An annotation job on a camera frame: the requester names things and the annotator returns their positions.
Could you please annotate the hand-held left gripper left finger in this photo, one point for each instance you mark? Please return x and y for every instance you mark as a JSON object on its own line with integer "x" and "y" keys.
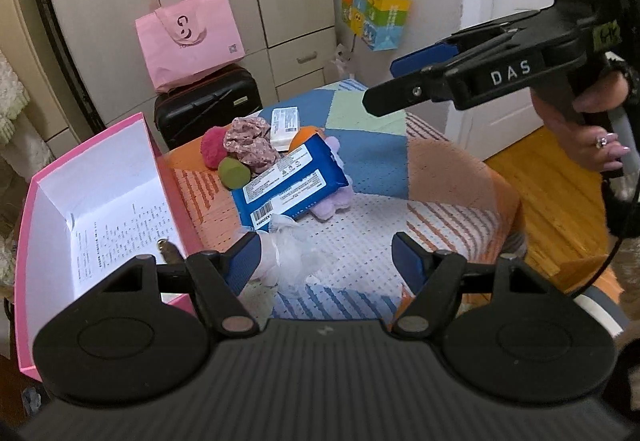
{"x": 245, "y": 261}

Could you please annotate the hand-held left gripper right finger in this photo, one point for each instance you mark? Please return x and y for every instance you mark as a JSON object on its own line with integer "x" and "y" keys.
{"x": 406, "y": 258}

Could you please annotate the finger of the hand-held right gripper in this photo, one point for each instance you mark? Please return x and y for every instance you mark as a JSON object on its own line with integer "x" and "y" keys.
{"x": 400, "y": 96}
{"x": 420, "y": 58}

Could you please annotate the clear plastic bag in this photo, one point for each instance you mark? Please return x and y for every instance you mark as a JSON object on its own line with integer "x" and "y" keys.
{"x": 295, "y": 251}

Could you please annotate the blue wipes pack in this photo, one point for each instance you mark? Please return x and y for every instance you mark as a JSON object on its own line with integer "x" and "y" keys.
{"x": 290, "y": 181}

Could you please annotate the white wipes pack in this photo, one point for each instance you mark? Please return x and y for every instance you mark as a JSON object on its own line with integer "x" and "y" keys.
{"x": 285, "y": 126}

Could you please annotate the floral pink cloth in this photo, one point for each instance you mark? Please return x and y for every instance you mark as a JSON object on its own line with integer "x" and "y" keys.
{"x": 250, "y": 141}

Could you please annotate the pink cardboard box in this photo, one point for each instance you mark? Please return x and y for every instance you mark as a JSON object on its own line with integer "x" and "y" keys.
{"x": 100, "y": 201}

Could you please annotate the person's right hand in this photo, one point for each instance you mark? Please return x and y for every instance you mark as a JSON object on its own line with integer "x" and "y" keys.
{"x": 575, "y": 136}

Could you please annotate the small grey plush toy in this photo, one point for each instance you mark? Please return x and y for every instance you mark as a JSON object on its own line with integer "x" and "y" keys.
{"x": 342, "y": 58}

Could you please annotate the small brown object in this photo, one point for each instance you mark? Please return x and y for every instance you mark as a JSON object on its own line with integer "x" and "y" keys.
{"x": 167, "y": 251}

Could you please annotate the green ball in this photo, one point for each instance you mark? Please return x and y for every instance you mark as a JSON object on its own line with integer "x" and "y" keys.
{"x": 232, "y": 173}

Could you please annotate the purple plush toy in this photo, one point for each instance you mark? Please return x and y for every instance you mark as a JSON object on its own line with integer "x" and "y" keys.
{"x": 332, "y": 206}

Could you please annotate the orange plush toy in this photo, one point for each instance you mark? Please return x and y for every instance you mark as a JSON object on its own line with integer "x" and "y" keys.
{"x": 302, "y": 138}

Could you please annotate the pink plush ball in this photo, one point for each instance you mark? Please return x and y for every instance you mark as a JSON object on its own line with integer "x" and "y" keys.
{"x": 215, "y": 146}

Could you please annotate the black suitcase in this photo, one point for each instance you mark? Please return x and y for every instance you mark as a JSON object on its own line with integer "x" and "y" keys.
{"x": 200, "y": 111}

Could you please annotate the pink tote bag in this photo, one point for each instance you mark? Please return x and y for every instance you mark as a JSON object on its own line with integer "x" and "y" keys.
{"x": 190, "y": 46}

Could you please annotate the black pole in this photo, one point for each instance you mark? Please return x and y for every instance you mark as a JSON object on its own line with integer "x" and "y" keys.
{"x": 65, "y": 46}

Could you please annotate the cream knitted sweater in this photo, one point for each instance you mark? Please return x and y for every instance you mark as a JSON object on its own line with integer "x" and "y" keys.
{"x": 10, "y": 91}

